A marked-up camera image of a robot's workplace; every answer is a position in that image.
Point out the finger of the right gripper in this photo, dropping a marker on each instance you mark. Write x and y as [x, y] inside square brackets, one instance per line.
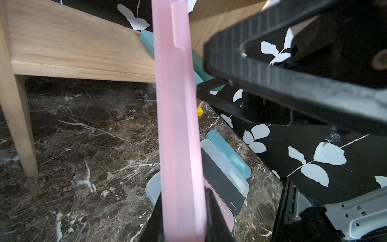
[254, 109]
[337, 71]

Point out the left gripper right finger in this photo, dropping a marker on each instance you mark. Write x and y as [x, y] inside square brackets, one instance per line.
[217, 230]

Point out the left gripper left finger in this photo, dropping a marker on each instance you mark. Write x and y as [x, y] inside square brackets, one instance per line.
[154, 230]

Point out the dark grey pencil case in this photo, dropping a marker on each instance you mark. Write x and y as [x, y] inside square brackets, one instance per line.
[226, 190]

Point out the frosted white pencil case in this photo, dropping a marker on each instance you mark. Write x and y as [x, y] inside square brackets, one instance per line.
[226, 167]

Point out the light blue pencil case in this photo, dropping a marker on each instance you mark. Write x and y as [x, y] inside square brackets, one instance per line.
[230, 153]

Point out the small pink pencil case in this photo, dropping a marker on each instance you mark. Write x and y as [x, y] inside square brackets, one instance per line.
[182, 181]

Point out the teal pencil case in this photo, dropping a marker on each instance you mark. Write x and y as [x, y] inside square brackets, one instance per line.
[147, 38]

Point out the dark green pencil case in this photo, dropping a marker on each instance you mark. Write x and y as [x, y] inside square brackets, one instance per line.
[200, 75]

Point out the clear frosted pencil case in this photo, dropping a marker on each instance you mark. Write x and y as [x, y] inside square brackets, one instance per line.
[153, 188]

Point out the wooden two-tier shelf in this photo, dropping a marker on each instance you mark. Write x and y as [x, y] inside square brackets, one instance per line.
[45, 38]

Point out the small yellow block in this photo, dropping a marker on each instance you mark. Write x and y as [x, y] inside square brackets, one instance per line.
[200, 112]

